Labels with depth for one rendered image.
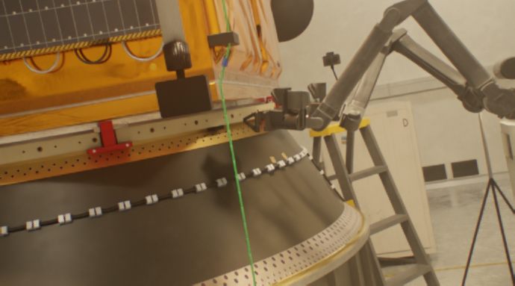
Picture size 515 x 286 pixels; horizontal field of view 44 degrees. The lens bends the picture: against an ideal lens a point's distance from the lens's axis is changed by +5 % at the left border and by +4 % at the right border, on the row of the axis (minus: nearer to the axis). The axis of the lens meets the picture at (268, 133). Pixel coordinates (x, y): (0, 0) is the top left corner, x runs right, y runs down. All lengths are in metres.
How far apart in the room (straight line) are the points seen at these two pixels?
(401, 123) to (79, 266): 4.41
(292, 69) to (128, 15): 8.26
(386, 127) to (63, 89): 4.42
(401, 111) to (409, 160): 0.46
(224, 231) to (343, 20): 8.15
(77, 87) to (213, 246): 0.61
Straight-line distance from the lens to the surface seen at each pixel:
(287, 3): 9.96
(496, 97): 1.89
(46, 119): 1.80
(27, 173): 2.00
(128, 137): 1.95
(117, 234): 1.88
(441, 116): 10.03
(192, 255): 1.89
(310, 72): 9.86
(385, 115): 5.89
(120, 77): 1.72
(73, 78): 1.76
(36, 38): 1.76
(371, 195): 5.95
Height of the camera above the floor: 1.71
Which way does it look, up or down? 3 degrees down
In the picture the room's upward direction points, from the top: 10 degrees counter-clockwise
